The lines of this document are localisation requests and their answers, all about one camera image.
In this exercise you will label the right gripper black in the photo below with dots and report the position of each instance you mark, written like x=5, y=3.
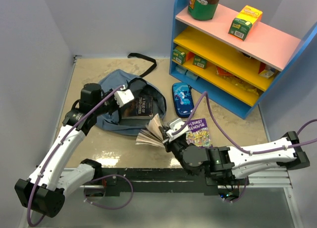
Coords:
x=167, y=144

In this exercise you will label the purple treehouse book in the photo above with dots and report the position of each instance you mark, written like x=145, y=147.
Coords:
x=199, y=133

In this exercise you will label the green treehouse book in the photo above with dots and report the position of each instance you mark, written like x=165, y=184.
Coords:
x=152, y=134

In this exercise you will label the blue student backpack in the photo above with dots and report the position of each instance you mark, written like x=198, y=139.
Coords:
x=131, y=127

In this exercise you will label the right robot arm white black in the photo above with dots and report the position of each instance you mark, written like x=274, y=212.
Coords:
x=227, y=165

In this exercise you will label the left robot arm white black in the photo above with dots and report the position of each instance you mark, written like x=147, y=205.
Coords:
x=46, y=189

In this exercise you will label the yellow snack bag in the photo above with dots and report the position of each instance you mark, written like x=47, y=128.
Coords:
x=244, y=85

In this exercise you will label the blue patterned pencil case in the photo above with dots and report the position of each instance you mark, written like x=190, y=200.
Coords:
x=182, y=99

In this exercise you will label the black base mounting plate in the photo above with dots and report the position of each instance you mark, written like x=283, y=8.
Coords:
x=167, y=180

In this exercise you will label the light blue box right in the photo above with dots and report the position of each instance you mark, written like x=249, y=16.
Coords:
x=192, y=75

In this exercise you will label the light blue box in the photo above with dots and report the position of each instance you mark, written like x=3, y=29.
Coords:
x=181, y=69
x=192, y=75

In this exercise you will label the light blue box left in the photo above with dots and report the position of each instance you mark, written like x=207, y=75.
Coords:
x=181, y=69

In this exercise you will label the orange snack packet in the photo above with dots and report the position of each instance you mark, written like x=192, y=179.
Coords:
x=221, y=72

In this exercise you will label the green box middle shelf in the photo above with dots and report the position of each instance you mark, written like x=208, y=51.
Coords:
x=200, y=62

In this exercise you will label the green box shelf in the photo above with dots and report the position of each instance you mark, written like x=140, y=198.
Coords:
x=179, y=55
x=200, y=62

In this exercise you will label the green box left shelf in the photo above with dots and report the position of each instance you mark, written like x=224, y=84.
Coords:
x=179, y=55

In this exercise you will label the colourful wooden shelf unit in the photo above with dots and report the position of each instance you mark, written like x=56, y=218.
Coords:
x=211, y=41

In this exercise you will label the red yellow box right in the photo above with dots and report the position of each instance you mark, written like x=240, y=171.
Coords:
x=266, y=71

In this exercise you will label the yellow green carton box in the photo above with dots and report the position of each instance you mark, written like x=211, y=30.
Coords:
x=244, y=22

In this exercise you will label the green brown canister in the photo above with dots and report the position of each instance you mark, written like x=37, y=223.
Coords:
x=202, y=10

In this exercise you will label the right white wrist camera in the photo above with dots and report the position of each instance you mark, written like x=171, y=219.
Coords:
x=176, y=128

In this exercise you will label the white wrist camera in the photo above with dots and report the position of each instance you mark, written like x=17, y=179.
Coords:
x=176, y=128
x=123, y=97

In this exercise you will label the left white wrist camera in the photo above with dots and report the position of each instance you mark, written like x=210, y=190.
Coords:
x=123, y=97

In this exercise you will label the aluminium frame rail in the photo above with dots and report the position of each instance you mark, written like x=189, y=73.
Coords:
x=119, y=151

